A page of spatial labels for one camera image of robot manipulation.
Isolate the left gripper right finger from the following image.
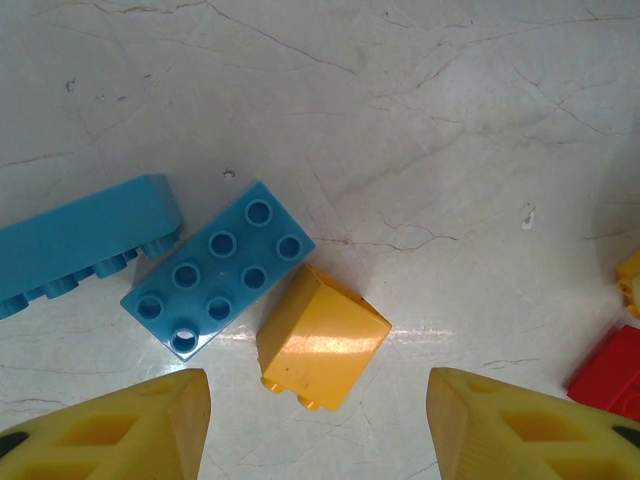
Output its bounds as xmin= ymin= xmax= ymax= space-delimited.
xmin=428 ymin=367 xmax=640 ymax=480

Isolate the yellow lego brick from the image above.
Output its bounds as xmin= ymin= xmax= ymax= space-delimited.
xmin=614 ymin=248 xmax=640 ymax=320
xmin=255 ymin=263 xmax=393 ymax=413

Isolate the red lego brick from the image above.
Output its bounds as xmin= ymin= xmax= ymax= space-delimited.
xmin=566 ymin=324 xmax=640 ymax=420

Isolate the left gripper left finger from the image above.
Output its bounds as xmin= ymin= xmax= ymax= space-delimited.
xmin=0 ymin=368 xmax=212 ymax=480

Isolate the long blue lego brick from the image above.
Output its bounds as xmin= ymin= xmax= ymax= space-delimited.
xmin=0 ymin=173 xmax=182 ymax=322
xmin=119 ymin=180 xmax=318 ymax=362

